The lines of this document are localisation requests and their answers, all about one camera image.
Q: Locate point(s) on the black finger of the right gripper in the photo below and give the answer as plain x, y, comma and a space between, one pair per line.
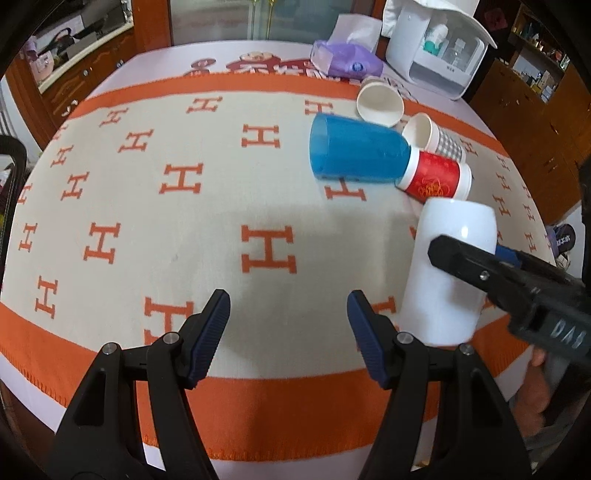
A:
469, 263

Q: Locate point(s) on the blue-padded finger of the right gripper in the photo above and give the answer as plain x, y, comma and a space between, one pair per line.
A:
508, 256

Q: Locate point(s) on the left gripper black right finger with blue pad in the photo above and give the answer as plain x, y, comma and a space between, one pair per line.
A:
476, 435

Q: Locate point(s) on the white plastic cup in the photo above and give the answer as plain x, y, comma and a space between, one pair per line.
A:
439, 309

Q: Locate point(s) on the red paper cup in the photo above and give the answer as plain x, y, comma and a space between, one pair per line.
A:
430, 175

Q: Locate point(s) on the grey checkered paper cup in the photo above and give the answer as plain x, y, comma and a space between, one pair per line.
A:
423, 132

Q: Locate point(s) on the blue plastic cup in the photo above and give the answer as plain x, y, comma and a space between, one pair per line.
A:
346, 148

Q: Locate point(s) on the white paper cup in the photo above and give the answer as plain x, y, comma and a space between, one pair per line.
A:
380, 103

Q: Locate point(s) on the person's hand holding gripper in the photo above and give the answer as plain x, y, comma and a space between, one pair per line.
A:
533, 397

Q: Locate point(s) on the wooden shelf cabinet right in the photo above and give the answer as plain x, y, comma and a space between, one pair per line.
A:
534, 100

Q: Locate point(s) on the white cosmetics storage box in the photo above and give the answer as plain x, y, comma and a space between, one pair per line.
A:
435, 44

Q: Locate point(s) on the purple tissue pack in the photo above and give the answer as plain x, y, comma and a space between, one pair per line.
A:
350, 52

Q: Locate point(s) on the orange beige H-pattern tablecloth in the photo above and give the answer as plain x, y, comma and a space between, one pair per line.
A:
187, 171

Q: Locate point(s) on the wooden side cabinet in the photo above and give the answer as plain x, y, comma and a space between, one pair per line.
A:
74, 47

